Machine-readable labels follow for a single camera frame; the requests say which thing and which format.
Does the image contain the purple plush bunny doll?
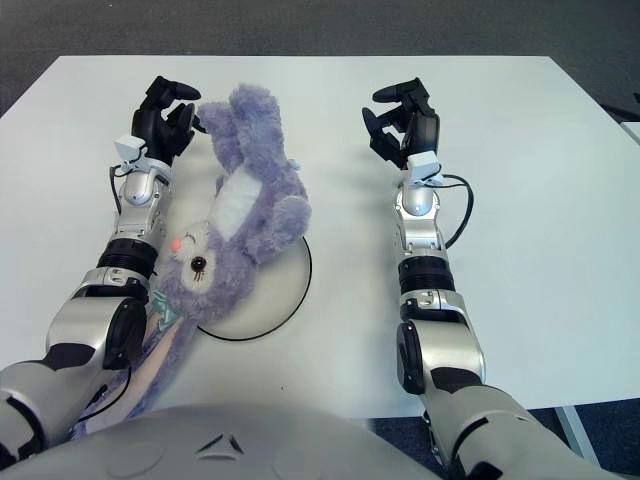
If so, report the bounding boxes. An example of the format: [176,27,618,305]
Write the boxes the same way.
[69,82,312,439]

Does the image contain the white table leg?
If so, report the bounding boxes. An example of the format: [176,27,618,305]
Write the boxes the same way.
[554,405,601,466]

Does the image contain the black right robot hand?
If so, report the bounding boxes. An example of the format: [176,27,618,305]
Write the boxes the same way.
[360,77,442,171]

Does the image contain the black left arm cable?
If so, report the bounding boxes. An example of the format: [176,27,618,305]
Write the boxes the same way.
[74,144,151,426]

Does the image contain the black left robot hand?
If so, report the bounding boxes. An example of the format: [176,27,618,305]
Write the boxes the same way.
[130,75,207,167]

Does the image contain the grey robot torso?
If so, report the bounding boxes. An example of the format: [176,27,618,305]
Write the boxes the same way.
[0,399,441,480]

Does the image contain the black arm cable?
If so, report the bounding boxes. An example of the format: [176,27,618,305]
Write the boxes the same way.
[429,173,475,249]
[74,144,151,426]

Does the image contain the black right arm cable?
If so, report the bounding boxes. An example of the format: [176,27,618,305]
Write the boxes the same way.
[429,173,475,249]

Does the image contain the white plate with black rim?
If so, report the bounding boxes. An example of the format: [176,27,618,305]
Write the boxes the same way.
[195,235,314,342]

